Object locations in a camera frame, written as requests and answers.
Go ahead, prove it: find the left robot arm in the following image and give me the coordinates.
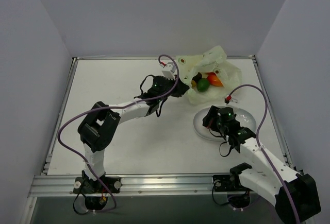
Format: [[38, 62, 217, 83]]
[[78, 76, 189, 193]]

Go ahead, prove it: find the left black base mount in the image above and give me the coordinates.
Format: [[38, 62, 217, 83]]
[[73, 175, 122, 211]]

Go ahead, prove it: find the orange fake fruit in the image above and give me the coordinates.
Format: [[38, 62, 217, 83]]
[[207, 72, 223, 87]]

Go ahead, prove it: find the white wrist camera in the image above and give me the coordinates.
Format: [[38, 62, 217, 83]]
[[224, 96, 239, 105], [162, 62, 177, 80]]

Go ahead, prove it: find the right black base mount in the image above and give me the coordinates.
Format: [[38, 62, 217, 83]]
[[211, 174, 252, 211]]

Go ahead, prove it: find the white oval plate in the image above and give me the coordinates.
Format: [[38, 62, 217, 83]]
[[193, 105, 256, 142]]

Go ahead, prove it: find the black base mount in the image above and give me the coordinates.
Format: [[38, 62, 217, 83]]
[[211, 174, 252, 211], [73, 175, 122, 211]]

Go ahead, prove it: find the aluminium table edge frame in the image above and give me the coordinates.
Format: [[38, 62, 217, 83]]
[[47, 56, 291, 175]]

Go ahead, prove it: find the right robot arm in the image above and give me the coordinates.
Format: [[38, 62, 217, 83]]
[[202, 106, 321, 223]]

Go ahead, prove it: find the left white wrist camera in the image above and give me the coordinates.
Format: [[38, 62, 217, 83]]
[[162, 62, 177, 80]]

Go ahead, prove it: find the green fake fruit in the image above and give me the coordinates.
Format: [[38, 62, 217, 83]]
[[196, 78, 210, 93]]

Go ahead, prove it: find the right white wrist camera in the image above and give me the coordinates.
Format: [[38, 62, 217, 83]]
[[224, 96, 239, 105]]

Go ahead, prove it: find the aluminium front rail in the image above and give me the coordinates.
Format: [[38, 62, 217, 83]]
[[28, 173, 219, 197]]

